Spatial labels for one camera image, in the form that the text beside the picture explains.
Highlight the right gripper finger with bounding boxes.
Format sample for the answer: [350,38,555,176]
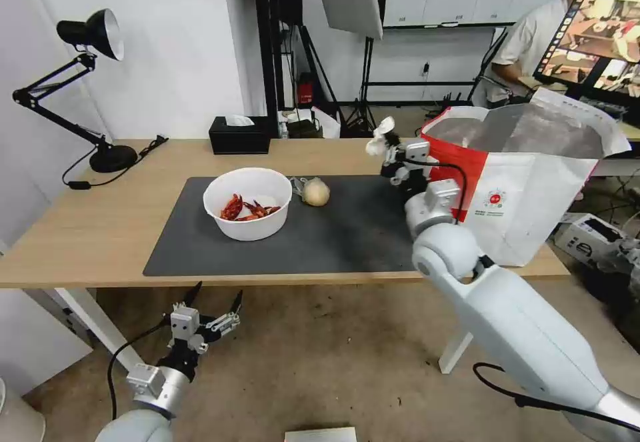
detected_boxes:
[382,131,409,162]
[379,159,409,187]

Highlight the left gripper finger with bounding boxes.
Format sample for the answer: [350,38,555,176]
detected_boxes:
[199,289,245,338]
[172,281,203,315]

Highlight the white tissue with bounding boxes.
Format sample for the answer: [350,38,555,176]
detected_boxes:
[366,117,397,157]

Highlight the white plastic bag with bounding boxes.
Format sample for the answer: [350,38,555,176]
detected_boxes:
[311,105,343,139]

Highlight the white red takeout bag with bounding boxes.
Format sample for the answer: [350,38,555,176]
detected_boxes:
[421,87,633,268]

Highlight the black light stand tripod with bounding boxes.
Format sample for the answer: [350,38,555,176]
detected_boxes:
[343,35,382,133]

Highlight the beige crumpled paper ball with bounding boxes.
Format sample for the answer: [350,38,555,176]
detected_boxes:
[303,177,331,207]

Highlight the white round bowl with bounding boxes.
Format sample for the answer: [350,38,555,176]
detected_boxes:
[203,167,293,242]

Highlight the crumpled clear plastic wrapper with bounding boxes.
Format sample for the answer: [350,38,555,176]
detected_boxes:
[288,176,314,201]

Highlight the red crayfish shells pile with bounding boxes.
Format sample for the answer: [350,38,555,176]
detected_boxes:
[219,192,283,223]

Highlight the dark grey table mat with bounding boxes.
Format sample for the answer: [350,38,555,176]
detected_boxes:
[143,175,427,277]

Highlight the red black box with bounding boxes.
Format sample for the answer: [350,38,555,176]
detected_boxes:
[297,73,315,106]

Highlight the light wooden table white legs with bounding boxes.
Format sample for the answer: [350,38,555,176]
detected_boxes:
[0,137,572,375]

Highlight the white robot front shell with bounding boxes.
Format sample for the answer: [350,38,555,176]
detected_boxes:
[284,426,357,442]

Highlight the white cabinet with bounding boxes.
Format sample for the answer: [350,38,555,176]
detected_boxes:
[0,287,95,399]

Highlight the black tissue box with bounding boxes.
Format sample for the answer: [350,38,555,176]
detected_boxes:
[208,114,271,156]

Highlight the black desk lamp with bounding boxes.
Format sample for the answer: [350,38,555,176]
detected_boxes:
[11,7,139,173]

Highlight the person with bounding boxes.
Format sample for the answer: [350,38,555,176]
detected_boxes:
[486,0,622,109]

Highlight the white round bin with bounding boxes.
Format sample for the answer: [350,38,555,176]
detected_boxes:
[0,377,47,442]

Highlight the white cardboard printed box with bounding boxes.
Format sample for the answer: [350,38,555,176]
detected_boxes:
[553,213,627,269]

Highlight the clear plastic wrapped clutter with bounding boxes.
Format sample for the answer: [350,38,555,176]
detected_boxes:
[593,234,640,308]

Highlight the computer monitor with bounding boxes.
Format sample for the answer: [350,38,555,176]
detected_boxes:
[531,0,640,101]

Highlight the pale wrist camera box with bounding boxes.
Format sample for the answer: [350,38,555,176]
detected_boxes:
[405,140,431,165]
[169,307,201,347]

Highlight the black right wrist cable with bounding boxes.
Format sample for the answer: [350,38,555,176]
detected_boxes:
[401,159,468,224]

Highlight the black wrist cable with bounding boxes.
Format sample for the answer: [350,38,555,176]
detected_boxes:
[107,317,173,415]
[401,159,468,224]

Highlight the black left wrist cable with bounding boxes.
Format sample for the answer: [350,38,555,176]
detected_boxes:
[107,317,173,415]

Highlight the black metal frame rack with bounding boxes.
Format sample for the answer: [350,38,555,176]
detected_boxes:
[251,0,307,114]

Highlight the black lamp cable with switch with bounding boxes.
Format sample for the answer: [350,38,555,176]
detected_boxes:
[61,133,169,191]

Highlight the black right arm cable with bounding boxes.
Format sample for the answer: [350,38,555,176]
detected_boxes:
[471,361,640,434]

